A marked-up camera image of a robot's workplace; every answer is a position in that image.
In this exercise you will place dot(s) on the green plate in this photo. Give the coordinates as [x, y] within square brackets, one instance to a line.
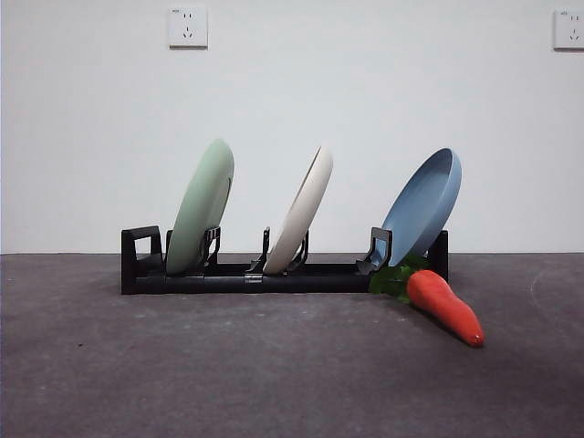
[196, 205]

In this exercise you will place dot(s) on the orange carrot with green leaves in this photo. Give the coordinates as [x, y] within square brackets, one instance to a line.
[442, 305]

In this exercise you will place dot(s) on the beige plate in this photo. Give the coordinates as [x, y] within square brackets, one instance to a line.
[301, 210]

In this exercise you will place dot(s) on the black plate rack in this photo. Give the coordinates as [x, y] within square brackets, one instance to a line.
[219, 284]

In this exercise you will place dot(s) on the blue plate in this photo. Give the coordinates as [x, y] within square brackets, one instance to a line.
[420, 210]

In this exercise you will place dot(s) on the white wall socket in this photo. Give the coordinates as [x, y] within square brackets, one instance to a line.
[569, 30]
[188, 27]

